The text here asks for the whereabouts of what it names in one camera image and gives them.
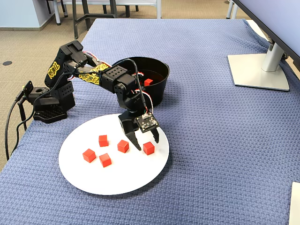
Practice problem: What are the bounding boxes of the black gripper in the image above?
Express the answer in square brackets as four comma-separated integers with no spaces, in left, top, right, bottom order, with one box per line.
[118,110,160,151]

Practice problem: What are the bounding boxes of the white round plate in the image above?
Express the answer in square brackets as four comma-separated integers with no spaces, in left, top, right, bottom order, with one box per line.
[58,113,170,196]

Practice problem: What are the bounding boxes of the black metal bucket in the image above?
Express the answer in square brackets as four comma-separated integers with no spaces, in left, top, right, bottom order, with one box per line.
[110,56,170,111]

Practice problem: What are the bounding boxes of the blue woven table cloth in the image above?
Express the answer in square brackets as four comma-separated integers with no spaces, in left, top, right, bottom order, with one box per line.
[0,18,300,225]

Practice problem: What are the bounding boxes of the black table clamp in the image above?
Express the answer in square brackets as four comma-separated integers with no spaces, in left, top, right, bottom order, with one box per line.
[17,96,59,132]

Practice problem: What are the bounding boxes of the black motor driver box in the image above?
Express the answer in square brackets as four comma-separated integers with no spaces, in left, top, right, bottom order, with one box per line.
[21,80,33,97]

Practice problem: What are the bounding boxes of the black chair legs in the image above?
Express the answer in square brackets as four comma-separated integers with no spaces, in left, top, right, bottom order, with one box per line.
[102,0,139,18]
[45,0,69,17]

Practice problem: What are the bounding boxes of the monitor with silver stand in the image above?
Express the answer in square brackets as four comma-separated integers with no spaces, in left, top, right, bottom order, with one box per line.
[227,0,300,92]

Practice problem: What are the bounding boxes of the light grey table legs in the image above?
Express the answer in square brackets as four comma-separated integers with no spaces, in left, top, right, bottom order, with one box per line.
[226,0,239,20]

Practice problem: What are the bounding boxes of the white flat board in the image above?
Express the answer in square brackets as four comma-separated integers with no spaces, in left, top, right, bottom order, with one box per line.
[289,181,300,225]

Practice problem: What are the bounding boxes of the black wrist camera board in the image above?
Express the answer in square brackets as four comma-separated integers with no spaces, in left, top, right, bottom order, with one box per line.
[136,112,160,134]

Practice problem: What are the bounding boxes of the red white servo wire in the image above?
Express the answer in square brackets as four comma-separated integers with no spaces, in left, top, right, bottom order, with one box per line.
[135,72,154,115]
[83,51,102,63]

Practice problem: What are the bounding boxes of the black camera cable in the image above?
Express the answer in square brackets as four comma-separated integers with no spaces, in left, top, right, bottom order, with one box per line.
[32,58,148,113]

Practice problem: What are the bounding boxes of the dark metal table frame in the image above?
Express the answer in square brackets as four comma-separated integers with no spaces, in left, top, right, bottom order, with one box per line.
[71,0,118,40]

